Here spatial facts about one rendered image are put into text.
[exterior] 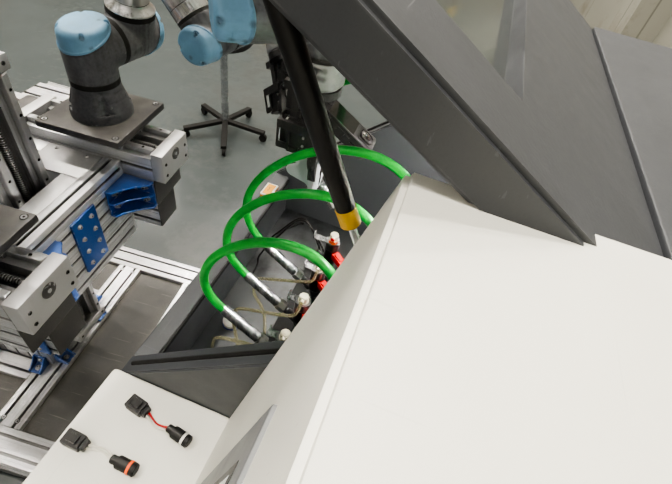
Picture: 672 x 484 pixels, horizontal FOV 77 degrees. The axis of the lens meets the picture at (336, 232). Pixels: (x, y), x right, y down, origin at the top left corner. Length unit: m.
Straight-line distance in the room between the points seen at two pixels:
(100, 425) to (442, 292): 0.67
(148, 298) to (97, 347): 0.25
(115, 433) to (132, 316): 1.08
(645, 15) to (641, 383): 4.20
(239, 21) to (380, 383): 0.49
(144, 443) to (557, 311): 0.66
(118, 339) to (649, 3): 4.17
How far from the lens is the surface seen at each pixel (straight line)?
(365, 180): 1.14
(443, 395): 0.19
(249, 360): 0.60
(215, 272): 0.97
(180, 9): 0.95
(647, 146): 0.59
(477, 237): 0.26
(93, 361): 1.78
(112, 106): 1.25
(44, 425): 1.72
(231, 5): 0.59
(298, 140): 0.72
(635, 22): 4.38
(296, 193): 0.59
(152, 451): 0.78
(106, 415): 0.81
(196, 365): 0.69
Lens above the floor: 1.71
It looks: 45 degrees down
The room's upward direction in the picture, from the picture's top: 13 degrees clockwise
